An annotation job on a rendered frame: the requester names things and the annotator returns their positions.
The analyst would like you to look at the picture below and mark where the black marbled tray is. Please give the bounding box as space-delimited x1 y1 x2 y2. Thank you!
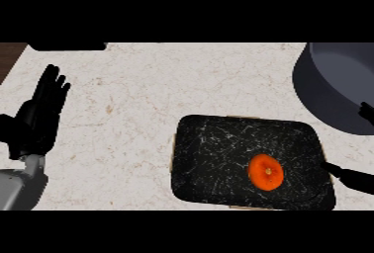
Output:
171 114 338 211

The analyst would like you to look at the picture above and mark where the dark grey pot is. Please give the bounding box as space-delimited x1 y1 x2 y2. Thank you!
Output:
292 42 374 136

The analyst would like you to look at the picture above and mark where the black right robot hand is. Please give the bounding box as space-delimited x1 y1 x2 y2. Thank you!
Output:
321 101 374 196

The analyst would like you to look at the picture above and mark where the black appliance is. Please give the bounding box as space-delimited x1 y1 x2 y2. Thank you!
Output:
29 42 109 52

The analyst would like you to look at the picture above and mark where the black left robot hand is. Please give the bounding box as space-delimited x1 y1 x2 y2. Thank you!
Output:
0 63 73 161

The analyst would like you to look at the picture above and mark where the orange squash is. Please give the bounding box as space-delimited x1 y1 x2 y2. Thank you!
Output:
248 153 286 192

